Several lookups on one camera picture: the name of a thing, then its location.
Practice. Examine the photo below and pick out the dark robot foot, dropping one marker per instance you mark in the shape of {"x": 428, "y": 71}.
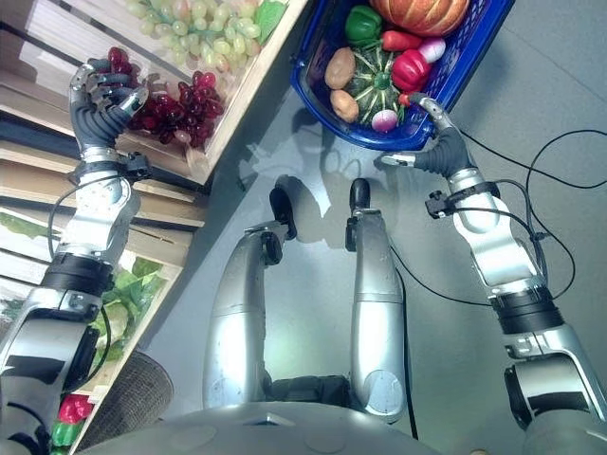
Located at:
{"x": 283, "y": 201}
{"x": 359, "y": 193}

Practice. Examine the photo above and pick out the silver robot leg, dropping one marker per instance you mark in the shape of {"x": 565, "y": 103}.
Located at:
{"x": 377, "y": 303}
{"x": 237, "y": 322}

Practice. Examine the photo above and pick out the wooden crate holding lettuce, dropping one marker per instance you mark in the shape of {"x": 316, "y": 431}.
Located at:
{"x": 142, "y": 327}

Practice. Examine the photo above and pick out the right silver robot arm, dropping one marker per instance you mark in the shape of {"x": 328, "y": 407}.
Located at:
{"x": 502, "y": 246}

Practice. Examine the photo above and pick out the green striped squash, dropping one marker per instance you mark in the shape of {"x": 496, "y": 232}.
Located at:
{"x": 372, "y": 83}

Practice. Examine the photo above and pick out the black robot waist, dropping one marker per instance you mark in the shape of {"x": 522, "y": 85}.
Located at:
{"x": 308, "y": 388}

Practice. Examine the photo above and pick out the wooden crate holding grapes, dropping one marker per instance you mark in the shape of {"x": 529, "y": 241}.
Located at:
{"x": 256, "y": 85}

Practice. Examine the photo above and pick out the blue plastic shopping basket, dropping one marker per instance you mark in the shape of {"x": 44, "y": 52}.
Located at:
{"x": 467, "y": 45}

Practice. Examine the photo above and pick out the silver robot torso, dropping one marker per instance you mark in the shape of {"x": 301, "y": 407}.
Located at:
{"x": 294, "y": 433}

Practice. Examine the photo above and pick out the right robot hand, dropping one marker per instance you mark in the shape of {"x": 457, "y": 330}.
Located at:
{"x": 448, "y": 151}

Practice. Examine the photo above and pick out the pink white radish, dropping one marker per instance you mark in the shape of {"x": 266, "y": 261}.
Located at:
{"x": 384, "y": 120}

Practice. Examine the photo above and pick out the left dark robot foot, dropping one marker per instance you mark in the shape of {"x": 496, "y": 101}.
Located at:
{"x": 283, "y": 201}

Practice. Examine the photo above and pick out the green grape bunch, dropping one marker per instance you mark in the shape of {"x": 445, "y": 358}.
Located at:
{"x": 204, "y": 28}

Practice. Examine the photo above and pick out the pink onion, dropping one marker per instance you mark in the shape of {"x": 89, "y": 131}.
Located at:
{"x": 432, "y": 49}

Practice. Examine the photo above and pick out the orange-red carrot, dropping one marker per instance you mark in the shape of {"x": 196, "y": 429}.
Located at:
{"x": 400, "y": 40}

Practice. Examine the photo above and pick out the right dark robot foot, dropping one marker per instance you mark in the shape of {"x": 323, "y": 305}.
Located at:
{"x": 359, "y": 193}

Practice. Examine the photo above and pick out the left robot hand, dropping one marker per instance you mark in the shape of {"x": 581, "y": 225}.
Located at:
{"x": 92, "y": 121}

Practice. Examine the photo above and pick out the green lettuce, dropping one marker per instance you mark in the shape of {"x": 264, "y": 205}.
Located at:
{"x": 135, "y": 289}

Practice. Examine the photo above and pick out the brown potato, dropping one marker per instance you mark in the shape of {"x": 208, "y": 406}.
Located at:
{"x": 339, "y": 67}
{"x": 344, "y": 105}

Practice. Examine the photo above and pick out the small red grape bunch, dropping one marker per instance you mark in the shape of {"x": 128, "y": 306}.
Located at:
{"x": 121, "y": 59}

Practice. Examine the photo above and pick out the orange pumpkin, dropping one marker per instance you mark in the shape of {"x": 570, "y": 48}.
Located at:
{"x": 419, "y": 14}

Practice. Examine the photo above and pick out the right silver robot leg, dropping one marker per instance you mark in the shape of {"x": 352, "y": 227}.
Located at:
{"x": 377, "y": 303}

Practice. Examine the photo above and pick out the small red chili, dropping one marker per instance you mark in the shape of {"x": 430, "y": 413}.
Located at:
{"x": 404, "y": 98}

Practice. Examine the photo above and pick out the red bell pepper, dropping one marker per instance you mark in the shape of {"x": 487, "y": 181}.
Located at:
{"x": 75, "y": 407}
{"x": 410, "y": 70}

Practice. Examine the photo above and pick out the large red grape bunch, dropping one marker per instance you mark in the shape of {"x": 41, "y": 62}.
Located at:
{"x": 189, "y": 106}

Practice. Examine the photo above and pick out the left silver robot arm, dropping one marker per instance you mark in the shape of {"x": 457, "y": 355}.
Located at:
{"x": 92, "y": 208}

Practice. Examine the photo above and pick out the green bell pepper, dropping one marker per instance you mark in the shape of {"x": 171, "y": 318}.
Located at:
{"x": 362, "y": 24}
{"x": 64, "y": 433}

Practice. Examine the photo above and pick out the left silver robot leg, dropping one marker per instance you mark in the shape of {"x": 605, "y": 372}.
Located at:
{"x": 237, "y": 322}

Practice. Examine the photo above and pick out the green grape leaf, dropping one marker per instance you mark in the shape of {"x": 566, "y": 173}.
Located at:
{"x": 270, "y": 14}

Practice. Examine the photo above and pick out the wooden slat shelf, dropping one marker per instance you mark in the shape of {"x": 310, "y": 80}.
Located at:
{"x": 161, "y": 208}

